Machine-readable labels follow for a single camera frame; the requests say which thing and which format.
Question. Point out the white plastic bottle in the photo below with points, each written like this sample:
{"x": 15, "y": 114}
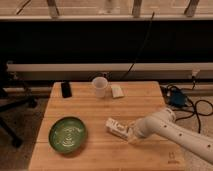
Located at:
{"x": 117, "y": 129}

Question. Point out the black smartphone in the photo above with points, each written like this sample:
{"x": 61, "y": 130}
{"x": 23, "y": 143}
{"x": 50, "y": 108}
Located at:
{"x": 66, "y": 90}

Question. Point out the green ceramic bowl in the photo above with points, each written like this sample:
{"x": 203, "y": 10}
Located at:
{"x": 67, "y": 135}

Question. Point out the white wall plug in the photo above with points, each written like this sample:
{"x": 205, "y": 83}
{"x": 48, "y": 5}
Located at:
{"x": 195, "y": 72}

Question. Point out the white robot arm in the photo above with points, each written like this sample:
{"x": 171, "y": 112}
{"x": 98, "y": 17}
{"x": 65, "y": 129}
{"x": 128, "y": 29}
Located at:
{"x": 163, "y": 124}

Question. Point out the translucent plastic cup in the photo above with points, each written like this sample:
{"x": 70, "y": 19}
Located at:
{"x": 100, "y": 85}

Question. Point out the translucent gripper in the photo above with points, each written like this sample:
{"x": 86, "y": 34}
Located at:
{"x": 131, "y": 137}

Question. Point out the small white box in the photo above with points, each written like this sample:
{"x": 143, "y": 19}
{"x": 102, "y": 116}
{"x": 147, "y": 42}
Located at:
{"x": 116, "y": 91}

